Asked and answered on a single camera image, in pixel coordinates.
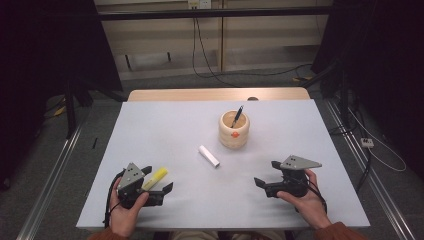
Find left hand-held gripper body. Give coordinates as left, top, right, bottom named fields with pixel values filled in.
left=116, top=162, right=164, bottom=210

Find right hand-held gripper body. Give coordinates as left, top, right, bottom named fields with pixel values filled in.
left=265, top=155, right=323, bottom=198

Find yellow highlighter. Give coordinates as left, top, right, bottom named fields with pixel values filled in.
left=141, top=167, right=169, bottom=192

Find cream ribbed pen holder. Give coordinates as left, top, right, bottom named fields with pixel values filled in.
left=218, top=110, right=251, bottom=150

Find black pen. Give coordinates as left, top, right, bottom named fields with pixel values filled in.
left=230, top=105, right=245, bottom=129

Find person's right hand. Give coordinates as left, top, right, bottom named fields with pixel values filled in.
left=277, top=168, right=333, bottom=230

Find person's left hand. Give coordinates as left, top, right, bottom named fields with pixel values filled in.
left=109, top=177, right=150, bottom=238

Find white table mat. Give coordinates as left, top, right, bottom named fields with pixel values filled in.
left=75, top=99, right=371, bottom=231

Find person's legs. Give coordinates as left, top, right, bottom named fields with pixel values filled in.
left=169, top=229, right=288, bottom=240

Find black metal stand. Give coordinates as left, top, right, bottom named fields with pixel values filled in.
left=63, top=76, right=128, bottom=139
left=309, top=59, right=354, bottom=129

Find light wooden cabinet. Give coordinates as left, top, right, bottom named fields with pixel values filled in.
left=93, top=0, right=334, bottom=81

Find black curtain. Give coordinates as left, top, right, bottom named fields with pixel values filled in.
left=311, top=0, right=424, bottom=171
left=0, top=0, right=123, bottom=191

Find black horizontal bar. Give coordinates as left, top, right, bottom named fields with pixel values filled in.
left=98, top=6, right=334, bottom=22

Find right hand-held gripper cable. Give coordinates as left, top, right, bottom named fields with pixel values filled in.
left=306, top=179, right=328, bottom=214

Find hand-held gripper cable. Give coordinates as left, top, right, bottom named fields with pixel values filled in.
left=103, top=169, right=126, bottom=229
left=306, top=179, right=328, bottom=214

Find left hand-held gripper cable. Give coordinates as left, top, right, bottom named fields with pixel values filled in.
left=103, top=169, right=126, bottom=229

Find thick black floor cable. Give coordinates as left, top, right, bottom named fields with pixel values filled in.
left=355, top=147, right=373, bottom=193

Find metal floor rail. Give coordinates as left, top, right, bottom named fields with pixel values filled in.
left=16, top=123, right=84, bottom=240
left=324, top=99, right=418, bottom=240

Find white cable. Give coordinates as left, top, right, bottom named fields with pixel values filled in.
left=348, top=106, right=408, bottom=173

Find white wall outlet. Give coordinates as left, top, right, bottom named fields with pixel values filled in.
left=187, top=0, right=213, bottom=10

